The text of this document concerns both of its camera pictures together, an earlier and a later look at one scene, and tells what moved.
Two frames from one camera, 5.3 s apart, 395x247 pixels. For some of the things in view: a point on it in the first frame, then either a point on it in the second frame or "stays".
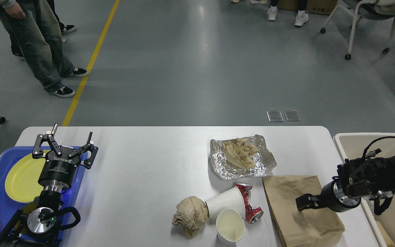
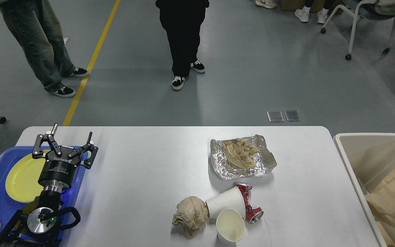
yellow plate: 21,181 stays
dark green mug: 26,210 stays
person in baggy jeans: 36,25 stays
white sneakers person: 302,17 to 302,14
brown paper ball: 192,213 stays
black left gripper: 57,173 stays
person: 64,28 to 182,20
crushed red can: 253,215 stays
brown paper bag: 314,227 to 390,213
